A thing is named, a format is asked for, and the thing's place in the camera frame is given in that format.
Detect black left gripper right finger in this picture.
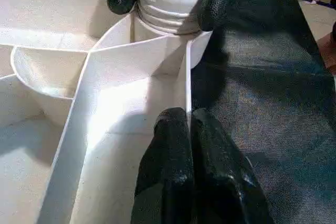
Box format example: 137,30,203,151
190,106,272,224

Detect black plastic mat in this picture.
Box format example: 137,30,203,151
0,0,336,224

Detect white plastic table top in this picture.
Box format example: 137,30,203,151
0,0,214,224

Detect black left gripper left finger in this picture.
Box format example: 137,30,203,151
133,106,195,224

